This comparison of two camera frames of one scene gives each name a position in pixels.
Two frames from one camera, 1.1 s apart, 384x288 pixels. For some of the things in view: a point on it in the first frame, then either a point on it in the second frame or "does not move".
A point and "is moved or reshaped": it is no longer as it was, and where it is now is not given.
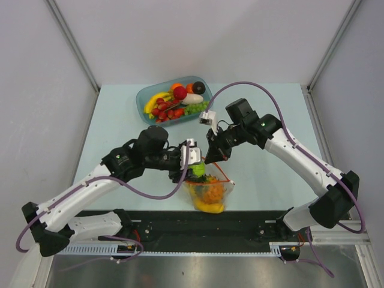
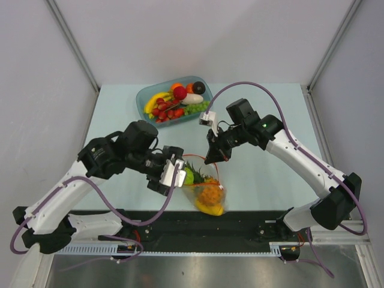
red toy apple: (180, 93) does not move
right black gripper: (217, 151) does not move
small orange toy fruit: (189, 88) does not move
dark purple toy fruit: (198, 87) does not move
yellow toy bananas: (152, 102) does not move
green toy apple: (198, 170) is moved or reshaped
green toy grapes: (194, 108) does not move
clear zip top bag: (209, 194) is moved or reshaped
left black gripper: (176, 174) → (168, 153)
